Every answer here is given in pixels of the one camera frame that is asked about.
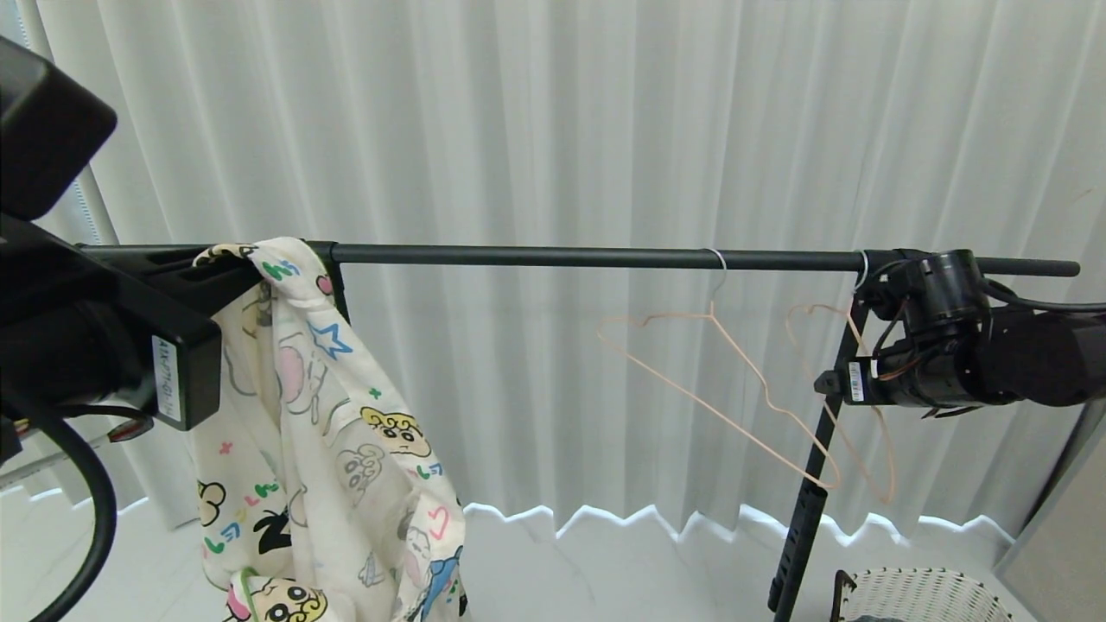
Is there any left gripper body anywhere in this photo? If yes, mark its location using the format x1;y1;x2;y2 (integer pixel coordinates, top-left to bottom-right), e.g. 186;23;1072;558
0;216;224;431

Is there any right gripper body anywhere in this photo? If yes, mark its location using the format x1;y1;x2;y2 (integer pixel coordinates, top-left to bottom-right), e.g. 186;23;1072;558
817;341;1020;409

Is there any black clothes rack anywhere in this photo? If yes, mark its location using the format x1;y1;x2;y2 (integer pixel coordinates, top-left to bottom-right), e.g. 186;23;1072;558
78;242;1081;622

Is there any pink clothes hanger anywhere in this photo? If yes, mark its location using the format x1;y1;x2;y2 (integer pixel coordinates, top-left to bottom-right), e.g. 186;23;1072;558
596;249;843;493
785;251;898;506

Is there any cream printed garment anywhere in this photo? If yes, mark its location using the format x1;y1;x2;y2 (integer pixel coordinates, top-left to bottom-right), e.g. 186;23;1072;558
188;238;467;622

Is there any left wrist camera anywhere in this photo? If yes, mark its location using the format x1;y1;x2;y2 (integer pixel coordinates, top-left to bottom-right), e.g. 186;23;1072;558
0;35;119;221

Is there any white laundry basket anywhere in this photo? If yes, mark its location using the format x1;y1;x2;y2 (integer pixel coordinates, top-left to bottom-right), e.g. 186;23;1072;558
829;566;1019;622

